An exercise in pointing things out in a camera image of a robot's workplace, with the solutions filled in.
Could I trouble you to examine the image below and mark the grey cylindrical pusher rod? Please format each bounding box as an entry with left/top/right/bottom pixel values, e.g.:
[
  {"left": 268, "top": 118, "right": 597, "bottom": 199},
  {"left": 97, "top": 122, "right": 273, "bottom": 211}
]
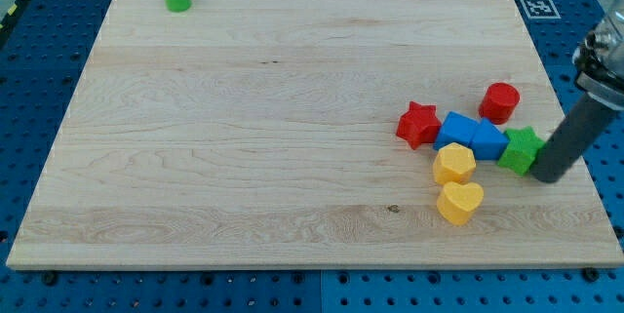
[{"left": 529, "top": 93, "right": 617, "bottom": 183}]

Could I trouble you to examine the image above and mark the metal tool mount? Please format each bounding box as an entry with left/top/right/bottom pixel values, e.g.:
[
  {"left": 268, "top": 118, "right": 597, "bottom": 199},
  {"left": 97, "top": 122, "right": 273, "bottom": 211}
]
[{"left": 572, "top": 0, "right": 623, "bottom": 109}]

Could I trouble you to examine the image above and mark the green star block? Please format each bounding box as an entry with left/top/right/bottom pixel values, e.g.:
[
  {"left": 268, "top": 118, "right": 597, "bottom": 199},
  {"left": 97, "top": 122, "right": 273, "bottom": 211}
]
[{"left": 497, "top": 126, "right": 545, "bottom": 176}]

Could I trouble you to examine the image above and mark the red star block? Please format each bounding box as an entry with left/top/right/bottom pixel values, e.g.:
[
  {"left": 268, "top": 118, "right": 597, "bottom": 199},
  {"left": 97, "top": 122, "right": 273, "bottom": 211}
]
[{"left": 396, "top": 101, "right": 442, "bottom": 149}]

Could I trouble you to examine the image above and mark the white fiducial marker tag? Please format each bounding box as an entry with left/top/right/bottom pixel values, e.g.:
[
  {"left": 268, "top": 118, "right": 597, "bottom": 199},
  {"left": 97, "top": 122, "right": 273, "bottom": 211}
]
[{"left": 519, "top": 0, "right": 561, "bottom": 20}]

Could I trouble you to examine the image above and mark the red cylinder block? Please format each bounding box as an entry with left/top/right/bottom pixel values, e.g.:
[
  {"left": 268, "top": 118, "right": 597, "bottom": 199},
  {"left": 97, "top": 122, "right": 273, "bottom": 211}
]
[{"left": 478, "top": 82, "right": 521, "bottom": 125}]

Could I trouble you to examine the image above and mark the blue triangle block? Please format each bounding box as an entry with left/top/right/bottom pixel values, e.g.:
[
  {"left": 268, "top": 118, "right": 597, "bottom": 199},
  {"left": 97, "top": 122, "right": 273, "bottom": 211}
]
[{"left": 470, "top": 118, "right": 509, "bottom": 161}]

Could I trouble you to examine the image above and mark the blue cube block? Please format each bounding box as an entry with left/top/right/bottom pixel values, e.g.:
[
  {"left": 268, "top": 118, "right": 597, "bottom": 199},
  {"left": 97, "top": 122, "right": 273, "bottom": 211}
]
[{"left": 433, "top": 111, "right": 479, "bottom": 150}]

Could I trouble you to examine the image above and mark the yellow hexagon block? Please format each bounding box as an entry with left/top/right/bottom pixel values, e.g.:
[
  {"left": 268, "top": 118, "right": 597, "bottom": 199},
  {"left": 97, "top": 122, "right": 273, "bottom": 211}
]
[{"left": 433, "top": 142, "right": 477, "bottom": 185}]

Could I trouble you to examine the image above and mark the yellow heart block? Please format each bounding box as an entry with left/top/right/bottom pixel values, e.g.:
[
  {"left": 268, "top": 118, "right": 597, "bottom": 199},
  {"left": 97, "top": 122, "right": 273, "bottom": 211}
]
[{"left": 436, "top": 181, "right": 485, "bottom": 226}]

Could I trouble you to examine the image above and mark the wooden board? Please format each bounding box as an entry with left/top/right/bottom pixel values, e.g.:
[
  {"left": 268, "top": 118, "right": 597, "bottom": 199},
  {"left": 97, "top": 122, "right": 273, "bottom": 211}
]
[{"left": 7, "top": 0, "right": 623, "bottom": 271}]

